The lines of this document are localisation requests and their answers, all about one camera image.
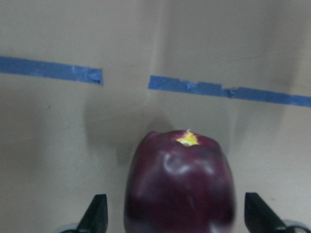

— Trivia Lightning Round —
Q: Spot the dark red apple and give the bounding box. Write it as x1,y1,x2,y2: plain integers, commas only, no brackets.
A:
123,130,236,233

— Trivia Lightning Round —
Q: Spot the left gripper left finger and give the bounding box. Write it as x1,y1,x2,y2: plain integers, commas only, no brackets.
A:
76,194,107,233

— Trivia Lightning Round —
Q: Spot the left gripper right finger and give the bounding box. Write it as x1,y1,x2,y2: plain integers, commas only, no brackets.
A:
244,192,287,233

